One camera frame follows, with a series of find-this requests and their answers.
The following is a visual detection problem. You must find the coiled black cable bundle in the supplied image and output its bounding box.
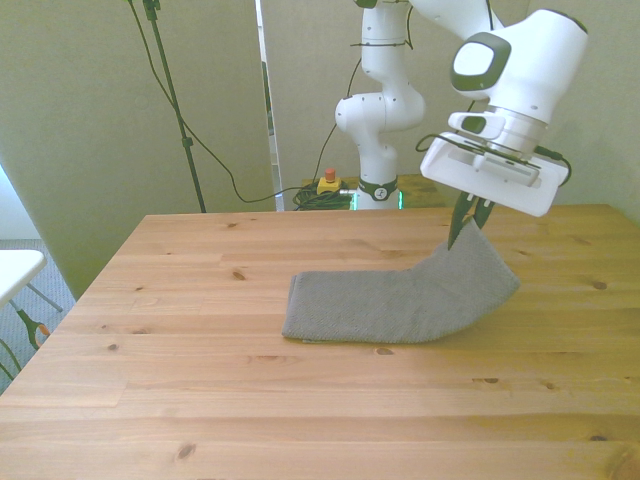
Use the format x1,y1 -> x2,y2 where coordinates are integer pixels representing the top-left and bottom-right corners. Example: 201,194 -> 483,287
291,182 -> 359,212

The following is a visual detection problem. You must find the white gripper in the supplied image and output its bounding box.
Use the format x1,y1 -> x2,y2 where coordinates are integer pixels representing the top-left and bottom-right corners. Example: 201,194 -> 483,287
419,132 -> 570,251

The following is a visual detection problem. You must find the grey terry towel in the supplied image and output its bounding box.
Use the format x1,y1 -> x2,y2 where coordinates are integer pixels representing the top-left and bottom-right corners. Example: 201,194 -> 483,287
281,218 -> 522,346

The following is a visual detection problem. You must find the black cable along robot arm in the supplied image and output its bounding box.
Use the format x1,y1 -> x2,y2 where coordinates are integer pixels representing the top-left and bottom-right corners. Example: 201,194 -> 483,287
318,0 -> 416,187

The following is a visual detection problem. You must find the black cable along stand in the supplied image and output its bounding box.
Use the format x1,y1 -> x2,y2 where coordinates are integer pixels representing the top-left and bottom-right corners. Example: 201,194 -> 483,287
125,0 -> 304,205

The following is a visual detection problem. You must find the white folding side table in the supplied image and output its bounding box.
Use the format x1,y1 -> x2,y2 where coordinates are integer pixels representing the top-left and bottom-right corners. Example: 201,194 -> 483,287
0,248 -> 65,314

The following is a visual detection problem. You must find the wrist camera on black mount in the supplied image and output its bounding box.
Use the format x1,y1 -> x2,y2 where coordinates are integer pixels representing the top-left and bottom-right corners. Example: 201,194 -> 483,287
439,134 -> 544,189

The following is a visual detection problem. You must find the yellow emergency stop button box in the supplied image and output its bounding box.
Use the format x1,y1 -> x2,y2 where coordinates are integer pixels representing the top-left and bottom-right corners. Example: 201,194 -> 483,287
315,168 -> 344,197

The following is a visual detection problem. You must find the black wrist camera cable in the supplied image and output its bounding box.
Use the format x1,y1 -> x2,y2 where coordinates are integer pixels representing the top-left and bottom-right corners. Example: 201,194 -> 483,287
533,143 -> 573,187

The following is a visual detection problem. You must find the black camera stand pole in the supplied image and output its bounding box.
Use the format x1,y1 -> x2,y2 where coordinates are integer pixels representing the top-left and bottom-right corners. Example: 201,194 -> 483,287
141,0 -> 208,214

